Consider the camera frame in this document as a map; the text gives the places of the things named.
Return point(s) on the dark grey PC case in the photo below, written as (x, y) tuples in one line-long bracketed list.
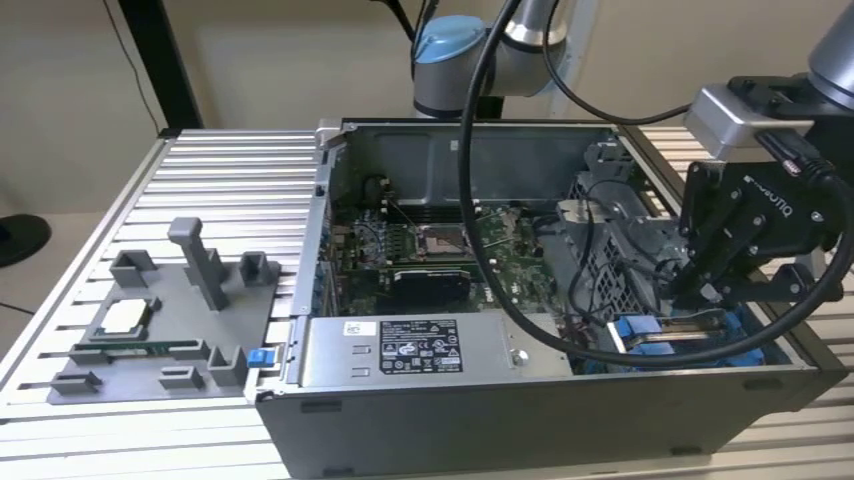
[(467, 430)]

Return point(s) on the green motherboard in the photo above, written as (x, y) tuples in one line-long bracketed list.
[(521, 280)]

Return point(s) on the CPU socket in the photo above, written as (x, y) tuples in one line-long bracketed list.
[(441, 242)]

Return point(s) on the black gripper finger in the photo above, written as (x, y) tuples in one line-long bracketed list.
[(790, 285), (701, 200)]

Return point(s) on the black power supply label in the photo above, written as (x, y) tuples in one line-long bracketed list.
[(421, 347)]

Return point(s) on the hard disk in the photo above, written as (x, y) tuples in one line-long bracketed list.
[(639, 327)]

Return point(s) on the thin metal locking lever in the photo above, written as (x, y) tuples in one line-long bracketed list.
[(407, 216)]

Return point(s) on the small blue case latch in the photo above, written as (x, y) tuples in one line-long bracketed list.
[(261, 358)]

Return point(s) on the green RAM stick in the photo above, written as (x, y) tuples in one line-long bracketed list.
[(150, 347)]

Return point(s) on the white power supply sticker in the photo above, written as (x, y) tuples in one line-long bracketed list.
[(361, 328)]

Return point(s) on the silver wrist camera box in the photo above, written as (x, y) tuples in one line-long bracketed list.
[(728, 117)]

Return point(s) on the perforated metal disk bay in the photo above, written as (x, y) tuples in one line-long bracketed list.
[(601, 280)]

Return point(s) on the grey plastic parts rack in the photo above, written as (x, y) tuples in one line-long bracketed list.
[(180, 310)]

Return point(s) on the silver power supply unit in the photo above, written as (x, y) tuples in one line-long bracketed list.
[(427, 350)]

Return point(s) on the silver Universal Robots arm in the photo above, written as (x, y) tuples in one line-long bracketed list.
[(447, 75)]

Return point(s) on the black round monitor foot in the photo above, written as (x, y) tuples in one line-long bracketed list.
[(20, 240)]

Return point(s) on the blue bay side clip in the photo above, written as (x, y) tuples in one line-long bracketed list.
[(746, 330)]

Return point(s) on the silver CPU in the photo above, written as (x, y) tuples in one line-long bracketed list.
[(123, 317)]

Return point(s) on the black upright frame post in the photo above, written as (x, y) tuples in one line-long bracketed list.
[(160, 65)]

